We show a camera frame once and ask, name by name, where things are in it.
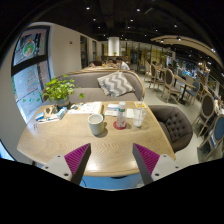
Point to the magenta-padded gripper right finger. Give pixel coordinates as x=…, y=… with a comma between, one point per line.
x=148, y=160

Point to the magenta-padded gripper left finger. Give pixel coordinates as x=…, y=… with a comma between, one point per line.
x=76, y=160

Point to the clear plastic water bottle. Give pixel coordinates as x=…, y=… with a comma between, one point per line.
x=121, y=116

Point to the pale green mug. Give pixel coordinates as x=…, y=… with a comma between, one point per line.
x=96, y=126

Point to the grey tufted chair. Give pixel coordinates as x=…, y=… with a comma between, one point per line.
x=175, y=128

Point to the clear plastic cup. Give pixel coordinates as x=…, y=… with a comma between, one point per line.
x=139, y=116

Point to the red round coaster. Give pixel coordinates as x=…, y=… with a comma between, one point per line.
x=115, y=126

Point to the teal tissue pack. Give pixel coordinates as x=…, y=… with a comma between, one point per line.
x=62, y=112

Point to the small patterned card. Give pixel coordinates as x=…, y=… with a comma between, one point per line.
x=36, y=126

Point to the wooden table stand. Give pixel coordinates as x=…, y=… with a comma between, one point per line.
x=50, y=111

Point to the yellow card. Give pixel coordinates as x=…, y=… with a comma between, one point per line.
x=140, y=104

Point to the blue card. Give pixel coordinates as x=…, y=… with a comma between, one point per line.
x=39, y=116

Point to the white folded leaflet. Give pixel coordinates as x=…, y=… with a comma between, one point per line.
x=110, y=113

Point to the blue and white box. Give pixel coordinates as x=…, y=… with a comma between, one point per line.
x=112, y=106

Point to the potted green plant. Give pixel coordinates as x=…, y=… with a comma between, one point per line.
x=59, y=90

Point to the grey curved sofa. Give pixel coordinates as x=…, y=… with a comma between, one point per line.
x=86, y=83

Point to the group of dining chairs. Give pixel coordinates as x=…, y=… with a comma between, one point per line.
x=208, y=106

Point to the grey zigzag cushion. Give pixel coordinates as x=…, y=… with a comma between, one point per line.
x=116, y=84

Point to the person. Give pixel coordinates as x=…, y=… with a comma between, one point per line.
x=92, y=64
x=110, y=63
x=123, y=64

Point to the white round pillar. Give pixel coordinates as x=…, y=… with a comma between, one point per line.
x=113, y=46

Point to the group of ceiling lights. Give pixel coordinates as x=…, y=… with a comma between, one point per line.
x=137, y=10

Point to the menu text wall poster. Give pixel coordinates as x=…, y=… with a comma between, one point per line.
x=28, y=88

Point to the food picture wall poster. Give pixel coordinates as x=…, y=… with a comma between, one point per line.
x=30, y=46

